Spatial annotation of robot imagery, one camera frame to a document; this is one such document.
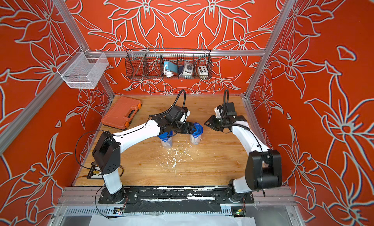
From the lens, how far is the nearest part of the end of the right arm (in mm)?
624

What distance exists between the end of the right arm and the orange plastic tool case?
1.82 ft

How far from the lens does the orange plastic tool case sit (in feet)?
3.26
